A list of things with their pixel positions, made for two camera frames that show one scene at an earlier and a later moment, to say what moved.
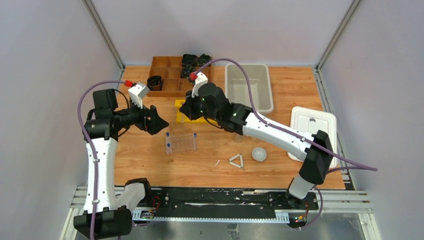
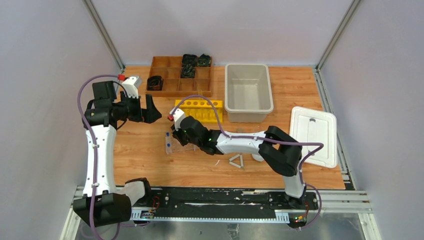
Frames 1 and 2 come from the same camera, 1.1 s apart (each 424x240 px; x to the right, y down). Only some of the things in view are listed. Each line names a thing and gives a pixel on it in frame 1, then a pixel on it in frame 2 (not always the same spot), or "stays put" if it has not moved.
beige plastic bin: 237,90 stays put
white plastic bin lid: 311,120 stays put
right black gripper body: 196,108 to 183,138
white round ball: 259,154 stays put
